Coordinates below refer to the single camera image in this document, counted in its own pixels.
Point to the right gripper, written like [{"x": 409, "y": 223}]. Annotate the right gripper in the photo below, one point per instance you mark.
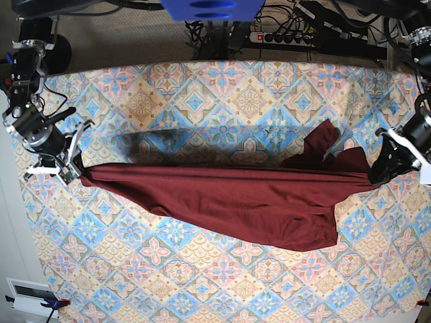
[{"x": 54, "y": 149}]

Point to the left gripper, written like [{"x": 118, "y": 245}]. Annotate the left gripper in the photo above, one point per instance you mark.
[{"x": 403, "y": 150}]

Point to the dark red t-shirt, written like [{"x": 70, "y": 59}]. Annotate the dark red t-shirt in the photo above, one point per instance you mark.
[{"x": 290, "y": 207}]

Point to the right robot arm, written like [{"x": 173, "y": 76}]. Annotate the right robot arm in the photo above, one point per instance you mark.
[{"x": 38, "y": 32}]

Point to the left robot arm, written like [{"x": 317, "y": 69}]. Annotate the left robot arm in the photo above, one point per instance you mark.
[{"x": 406, "y": 26}]

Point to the black round stool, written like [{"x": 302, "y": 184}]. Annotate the black round stool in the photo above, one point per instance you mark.
[{"x": 58, "y": 59}]

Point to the blue orange clamp upper left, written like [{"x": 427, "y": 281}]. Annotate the blue orange clamp upper left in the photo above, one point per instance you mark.
[{"x": 6, "y": 65}]

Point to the blue orange clamp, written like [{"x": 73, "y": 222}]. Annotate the blue orange clamp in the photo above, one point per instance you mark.
[
  {"x": 55, "y": 303},
  {"x": 6, "y": 65}
]

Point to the patterned tablecloth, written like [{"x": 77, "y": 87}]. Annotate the patterned tablecloth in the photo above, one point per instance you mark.
[{"x": 116, "y": 262}]

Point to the orange clamp lower right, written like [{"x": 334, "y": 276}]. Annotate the orange clamp lower right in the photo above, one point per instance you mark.
[{"x": 423, "y": 303}]

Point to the blue orange clamp lower left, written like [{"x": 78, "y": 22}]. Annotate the blue orange clamp lower left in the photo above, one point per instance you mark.
[{"x": 55, "y": 303}]

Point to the white power strip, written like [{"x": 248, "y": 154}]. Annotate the white power strip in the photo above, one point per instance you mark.
[{"x": 292, "y": 39}]

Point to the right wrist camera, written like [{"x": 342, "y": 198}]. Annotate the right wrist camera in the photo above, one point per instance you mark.
[{"x": 68, "y": 174}]

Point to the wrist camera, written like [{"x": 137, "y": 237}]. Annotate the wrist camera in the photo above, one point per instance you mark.
[
  {"x": 68, "y": 174},
  {"x": 425, "y": 174}
]

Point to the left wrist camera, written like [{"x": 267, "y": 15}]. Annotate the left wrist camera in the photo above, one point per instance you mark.
[{"x": 425, "y": 174}]

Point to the white wall vent box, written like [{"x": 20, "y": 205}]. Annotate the white wall vent box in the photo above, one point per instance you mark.
[{"x": 28, "y": 296}]

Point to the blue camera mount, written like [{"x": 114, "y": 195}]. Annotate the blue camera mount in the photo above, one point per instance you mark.
[{"x": 212, "y": 10}]

